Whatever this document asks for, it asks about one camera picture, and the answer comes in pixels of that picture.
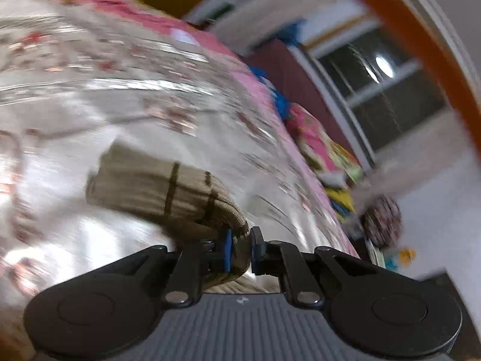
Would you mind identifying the beige striped knit sweater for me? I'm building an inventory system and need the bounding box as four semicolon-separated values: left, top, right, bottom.
86;142;250;288

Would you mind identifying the dark floral bundle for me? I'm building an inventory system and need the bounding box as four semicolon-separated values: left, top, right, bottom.
361;196;403;249

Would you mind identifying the yellow folded blanket stack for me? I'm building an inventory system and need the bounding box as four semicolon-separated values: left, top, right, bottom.
324;187;355;223

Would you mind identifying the beige right curtain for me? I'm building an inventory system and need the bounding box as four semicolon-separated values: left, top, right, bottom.
351;110;470;212

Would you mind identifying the beige curtain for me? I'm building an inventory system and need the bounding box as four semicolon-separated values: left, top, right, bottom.
209;0;338;54
351;110;470;212

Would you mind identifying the window with metal bars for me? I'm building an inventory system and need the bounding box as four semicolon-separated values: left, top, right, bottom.
302;18;448;167

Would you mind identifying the blue crumpled cloth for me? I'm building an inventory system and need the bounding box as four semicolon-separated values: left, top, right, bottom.
250;66;290;121

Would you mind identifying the floral satin bedspread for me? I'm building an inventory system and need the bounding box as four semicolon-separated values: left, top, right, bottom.
1;0;354;360

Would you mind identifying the beige left curtain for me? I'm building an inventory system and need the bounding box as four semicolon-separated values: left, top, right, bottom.
209;0;338;54

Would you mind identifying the orange strap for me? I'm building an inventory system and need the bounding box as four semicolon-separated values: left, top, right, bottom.
326;0;481;166

